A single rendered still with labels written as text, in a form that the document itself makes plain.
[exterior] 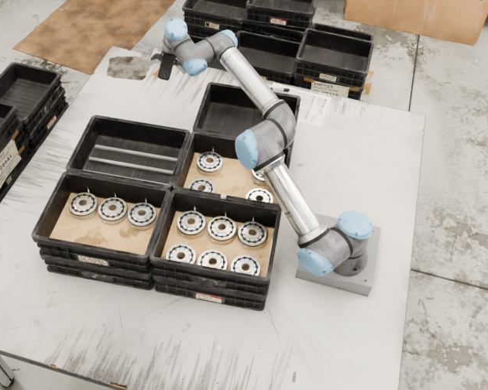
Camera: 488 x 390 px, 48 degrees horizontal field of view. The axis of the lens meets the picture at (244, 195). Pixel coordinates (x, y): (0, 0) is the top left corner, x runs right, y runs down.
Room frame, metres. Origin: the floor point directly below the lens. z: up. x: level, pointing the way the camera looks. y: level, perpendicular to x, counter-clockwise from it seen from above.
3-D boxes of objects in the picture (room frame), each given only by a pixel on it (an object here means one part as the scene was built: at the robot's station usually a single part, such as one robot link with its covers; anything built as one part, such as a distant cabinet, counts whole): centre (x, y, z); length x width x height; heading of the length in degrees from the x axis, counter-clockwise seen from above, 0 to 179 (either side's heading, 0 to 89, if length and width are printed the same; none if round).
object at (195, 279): (1.04, 0.08, 0.87); 0.40 x 0.30 x 0.11; 84
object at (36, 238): (1.08, 0.47, 0.92); 0.40 x 0.30 x 0.02; 84
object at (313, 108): (1.97, -0.20, 0.70); 0.33 x 0.23 x 0.01; 78
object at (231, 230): (1.11, 0.07, 0.86); 0.10 x 0.10 x 0.01
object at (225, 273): (1.04, 0.08, 0.92); 0.40 x 0.30 x 0.02; 84
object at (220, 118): (1.63, 0.01, 0.87); 0.40 x 0.30 x 0.11; 84
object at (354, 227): (1.08, -0.38, 0.93); 0.13 x 0.12 x 0.14; 133
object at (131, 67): (2.13, 0.62, 0.71); 0.22 x 0.19 x 0.01; 78
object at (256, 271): (0.95, -0.03, 0.86); 0.10 x 0.10 x 0.01
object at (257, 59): (2.64, -0.05, 0.31); 0.40 x 0.30 x 0.34; 78
